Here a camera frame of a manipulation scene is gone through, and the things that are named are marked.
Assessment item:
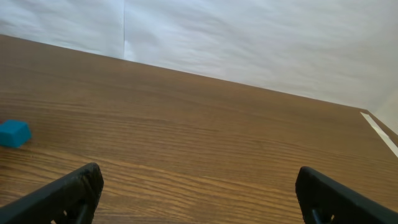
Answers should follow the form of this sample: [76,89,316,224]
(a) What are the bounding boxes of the blue cube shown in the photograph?
[0,119,33,149]

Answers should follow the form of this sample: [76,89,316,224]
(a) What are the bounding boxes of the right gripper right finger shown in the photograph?
[295,166,398,224]

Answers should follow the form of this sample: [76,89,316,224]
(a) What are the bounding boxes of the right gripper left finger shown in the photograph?
[0,162,104,224]

